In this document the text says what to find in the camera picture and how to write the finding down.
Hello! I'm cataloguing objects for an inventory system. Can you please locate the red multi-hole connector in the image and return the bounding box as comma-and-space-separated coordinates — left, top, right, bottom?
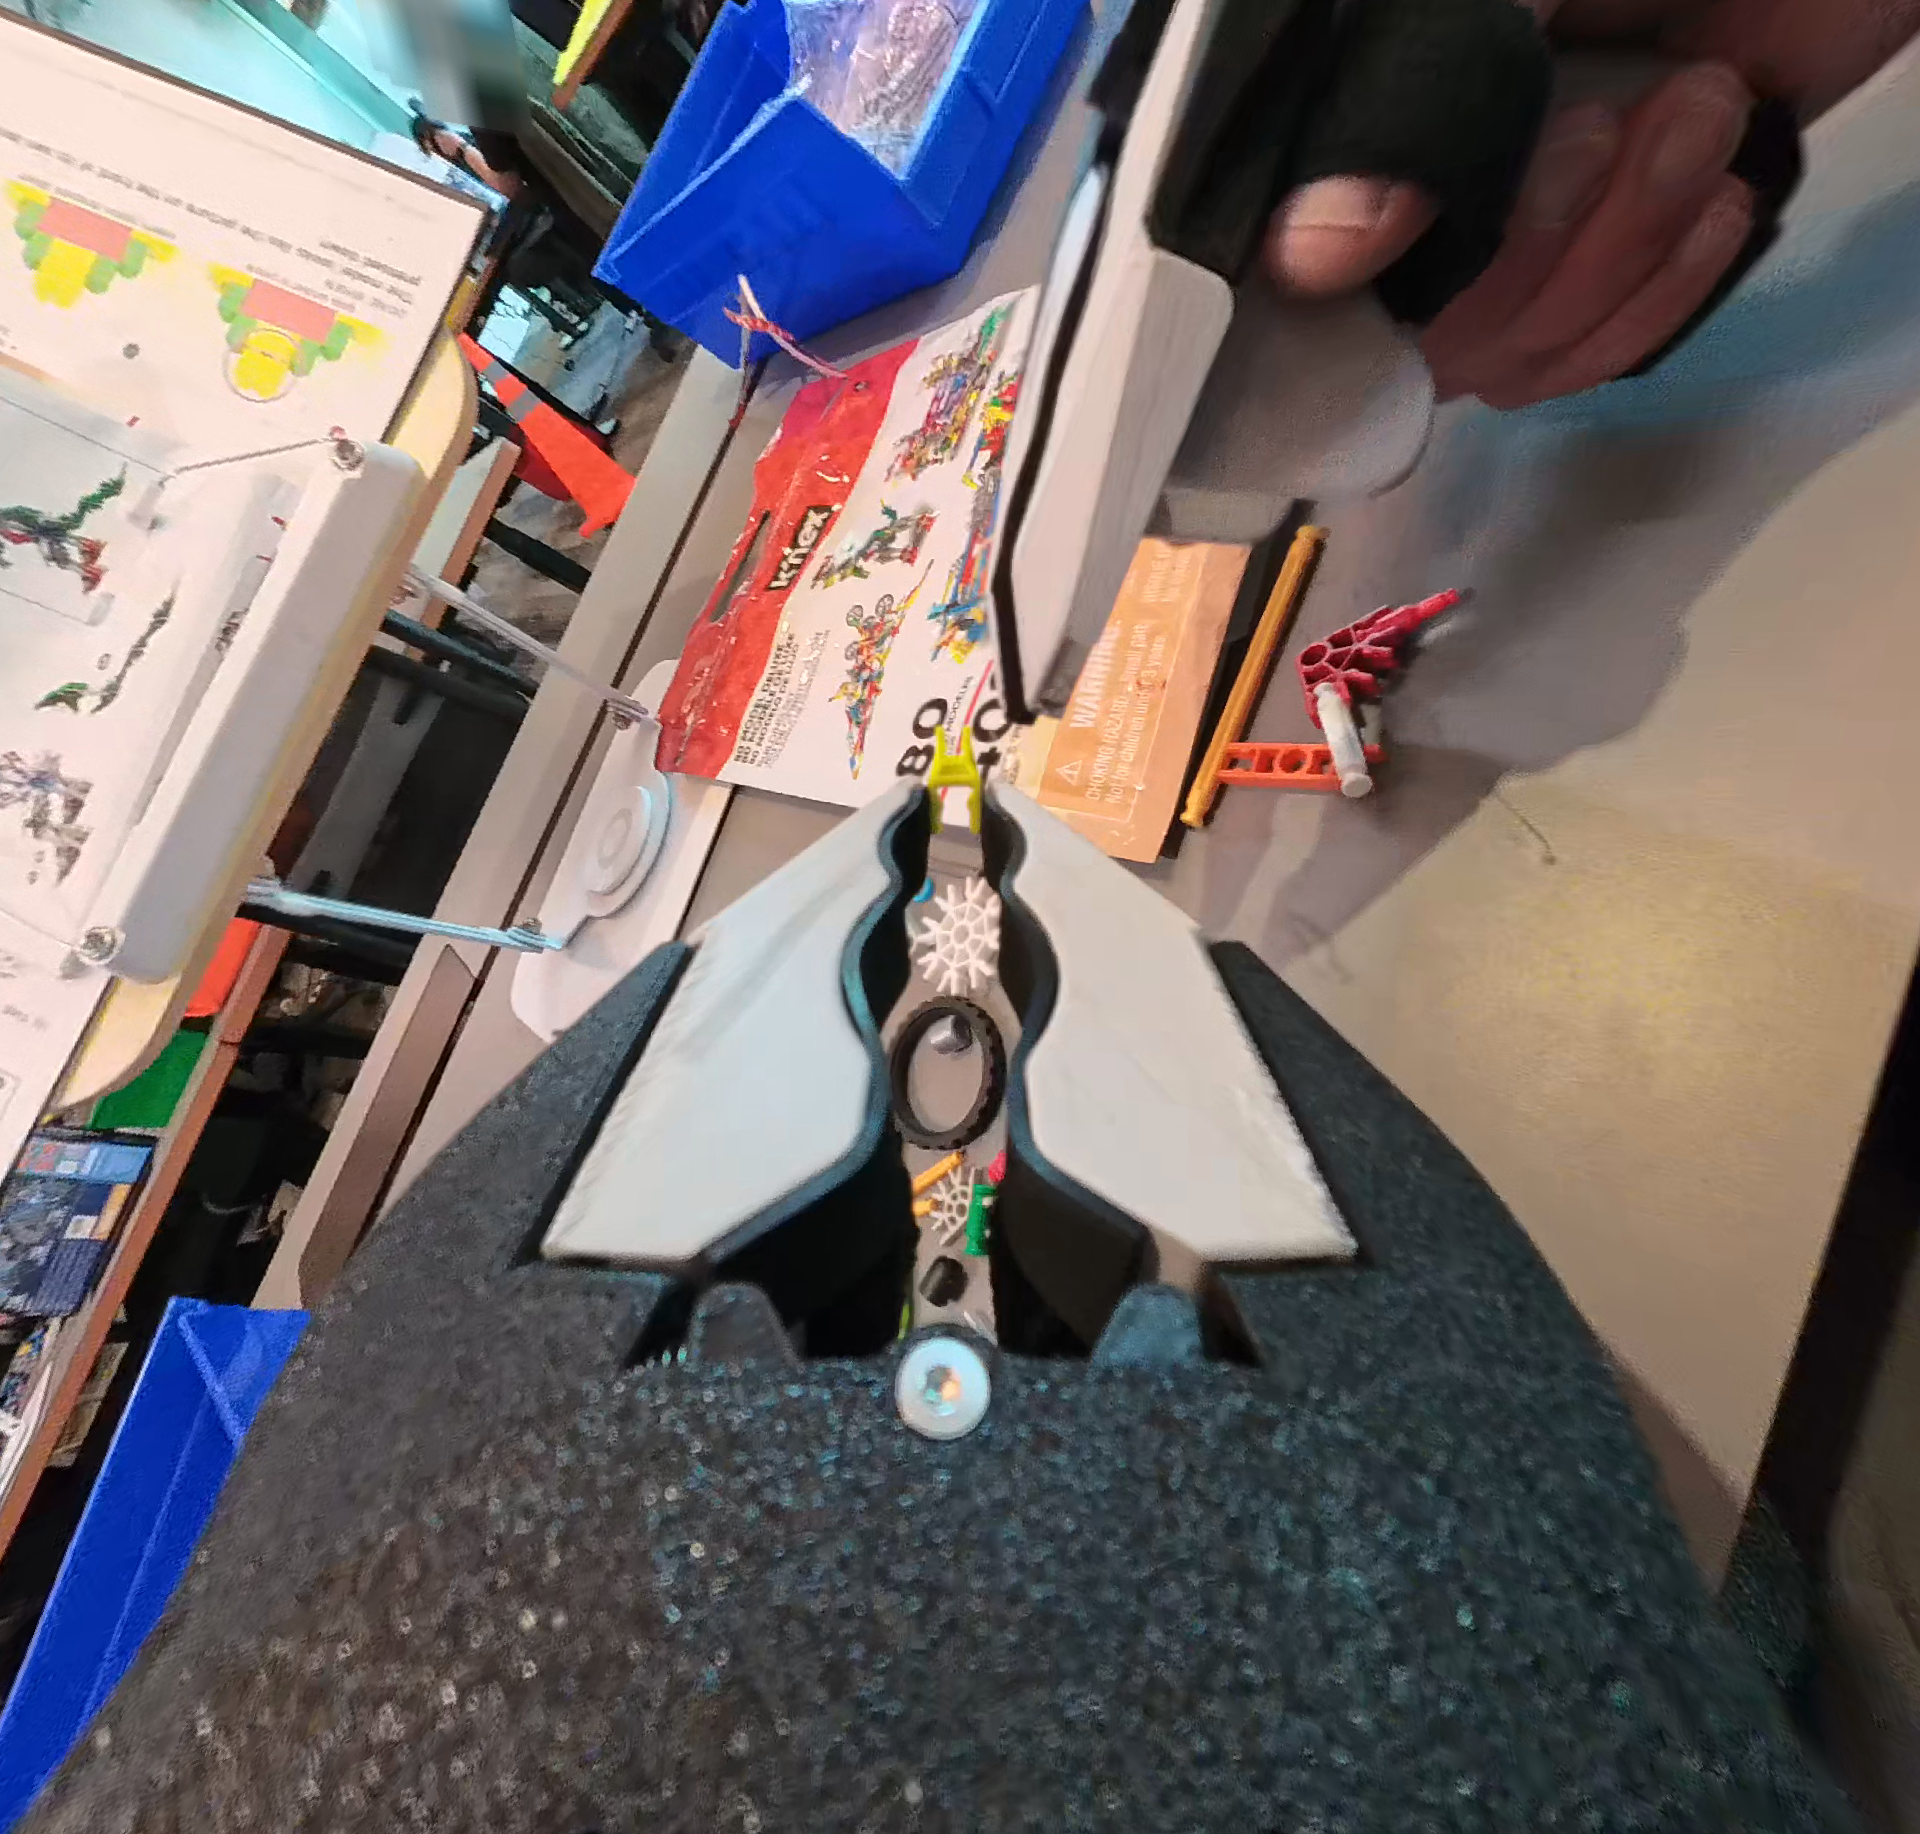
1296, 590, 1460, 701

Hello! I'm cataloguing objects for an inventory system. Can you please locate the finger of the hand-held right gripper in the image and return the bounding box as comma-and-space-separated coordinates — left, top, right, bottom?
994, 162, 1236, 732

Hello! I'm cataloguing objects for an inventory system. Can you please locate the person's right hand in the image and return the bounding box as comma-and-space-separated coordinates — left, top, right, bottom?
1259, 0, 1920, 410

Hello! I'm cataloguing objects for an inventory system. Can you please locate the clear plastic bag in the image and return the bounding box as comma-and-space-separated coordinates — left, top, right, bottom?
779, 0, 976, 178

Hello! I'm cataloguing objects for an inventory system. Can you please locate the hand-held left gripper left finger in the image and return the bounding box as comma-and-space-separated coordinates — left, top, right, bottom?
540, 781, 932, 1296

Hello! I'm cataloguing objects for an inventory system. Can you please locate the blue plastic storage bin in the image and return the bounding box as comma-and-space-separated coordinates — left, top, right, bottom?
0, 1294, 310, 1798
592, 0, 1088, 327

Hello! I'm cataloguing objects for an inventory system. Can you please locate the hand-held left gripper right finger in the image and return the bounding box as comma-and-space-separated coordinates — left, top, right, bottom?
983, 781, 1362, 1296

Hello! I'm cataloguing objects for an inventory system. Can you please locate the white document stand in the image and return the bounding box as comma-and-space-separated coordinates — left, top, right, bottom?
0, 4, 738, 1160

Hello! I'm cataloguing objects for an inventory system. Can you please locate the red white twist tie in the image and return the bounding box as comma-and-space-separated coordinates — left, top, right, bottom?
724, 274, 850, 432

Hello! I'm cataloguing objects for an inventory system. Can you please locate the red background object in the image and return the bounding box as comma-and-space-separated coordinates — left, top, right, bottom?
458, 329, 639, 538

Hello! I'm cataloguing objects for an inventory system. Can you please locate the printed instruction sheet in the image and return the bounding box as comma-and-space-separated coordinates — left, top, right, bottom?
0, 9, 489, 457

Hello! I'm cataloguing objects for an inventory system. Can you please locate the long orange rod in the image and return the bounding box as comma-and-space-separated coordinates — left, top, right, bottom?
1180, 523, 1330, 831

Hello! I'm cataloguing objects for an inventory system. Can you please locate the picture sheet in clear sleeve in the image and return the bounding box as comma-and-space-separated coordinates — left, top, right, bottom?
0, 363, 301, 965

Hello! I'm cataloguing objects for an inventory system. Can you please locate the blue printed box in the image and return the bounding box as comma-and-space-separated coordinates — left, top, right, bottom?
0, 1125, 160, 1325

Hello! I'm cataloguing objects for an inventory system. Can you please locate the red white toy packaging bag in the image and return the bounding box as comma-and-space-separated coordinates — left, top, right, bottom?
652, 289, 1252, 867

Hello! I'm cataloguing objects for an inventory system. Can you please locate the black rubber tire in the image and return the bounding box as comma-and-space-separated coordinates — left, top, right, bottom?
887, 996, 1009, 1138

